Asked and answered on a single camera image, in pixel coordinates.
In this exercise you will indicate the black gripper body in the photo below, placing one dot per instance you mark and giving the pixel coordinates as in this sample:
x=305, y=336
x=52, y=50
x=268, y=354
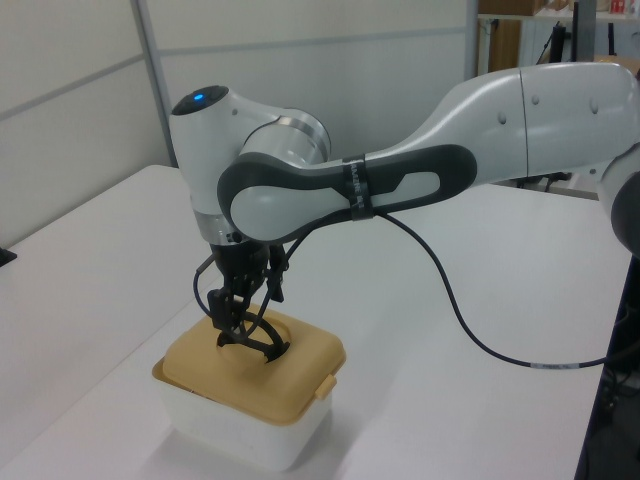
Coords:
x=245, y=260

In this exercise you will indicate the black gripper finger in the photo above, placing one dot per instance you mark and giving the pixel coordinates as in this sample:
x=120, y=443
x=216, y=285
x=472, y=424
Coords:
x=219, y=310
x=279, y=292

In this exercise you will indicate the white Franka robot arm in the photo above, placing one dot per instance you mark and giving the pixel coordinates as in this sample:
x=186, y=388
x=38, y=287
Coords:
x=550, y=125

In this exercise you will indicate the white plastic tool case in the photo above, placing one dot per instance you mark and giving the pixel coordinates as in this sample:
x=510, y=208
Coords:
x=240, y=440

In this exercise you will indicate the small black block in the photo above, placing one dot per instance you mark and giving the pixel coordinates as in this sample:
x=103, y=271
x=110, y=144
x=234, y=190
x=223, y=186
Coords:
x=6, y=256

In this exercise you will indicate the grey metal pole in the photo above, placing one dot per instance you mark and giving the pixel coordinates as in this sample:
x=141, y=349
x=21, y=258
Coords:
x=472, y=40

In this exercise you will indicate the grey partition post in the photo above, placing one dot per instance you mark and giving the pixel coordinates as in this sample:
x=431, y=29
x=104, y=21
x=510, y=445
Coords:
x=155, y=75

